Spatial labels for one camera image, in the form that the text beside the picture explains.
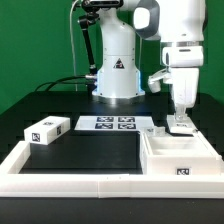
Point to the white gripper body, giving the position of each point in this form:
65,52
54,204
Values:
183,66

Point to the white cabinet body box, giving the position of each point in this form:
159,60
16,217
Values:
168,155

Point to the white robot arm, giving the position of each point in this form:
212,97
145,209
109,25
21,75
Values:
177,25

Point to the white cabinet top block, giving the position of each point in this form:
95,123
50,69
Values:
47,130

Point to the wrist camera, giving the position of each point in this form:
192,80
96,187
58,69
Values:
155,80

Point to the white marker base plate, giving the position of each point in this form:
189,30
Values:
113,123

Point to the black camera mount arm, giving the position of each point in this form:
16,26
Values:
91,7

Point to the white frame fence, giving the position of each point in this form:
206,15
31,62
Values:
15,184

